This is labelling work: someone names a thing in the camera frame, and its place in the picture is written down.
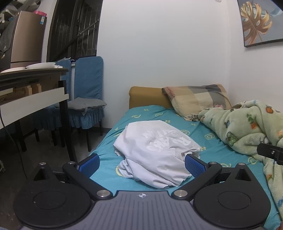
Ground grey seat cushion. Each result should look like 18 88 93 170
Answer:
67 98 107 115

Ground yellow bed headboard cushion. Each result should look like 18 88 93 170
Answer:
129 86 175 110

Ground white crumpled paper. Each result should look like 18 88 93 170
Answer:
54 57 71 68

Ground white bowl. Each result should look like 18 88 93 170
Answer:
0 67 26 73

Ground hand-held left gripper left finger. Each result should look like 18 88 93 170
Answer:
33 154 113 201

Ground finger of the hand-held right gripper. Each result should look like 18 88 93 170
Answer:
258 143 283 165

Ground dark wooden table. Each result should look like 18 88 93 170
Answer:
0 67 78 164

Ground bronze refrigerator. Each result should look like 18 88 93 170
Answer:
0 10 48 69

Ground green cartoon fleece blanket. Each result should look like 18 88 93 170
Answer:
198 100 283 222

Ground white plates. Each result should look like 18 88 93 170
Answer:
26 62 56 70

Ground framed leaf wall picture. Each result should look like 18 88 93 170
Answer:
237 0 283 47

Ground teal bed sheet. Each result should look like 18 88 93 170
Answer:
87 105 282 222

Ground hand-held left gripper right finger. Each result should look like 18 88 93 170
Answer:
172 154 251 202

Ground white printed t-shirt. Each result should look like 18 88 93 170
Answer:
113 120 201 189

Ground blue covered chair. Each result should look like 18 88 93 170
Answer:
67 56 107 152

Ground window with metal bars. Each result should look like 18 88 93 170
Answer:
46 0 104 62

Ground plaid pillow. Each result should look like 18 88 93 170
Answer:
162 84 232 121

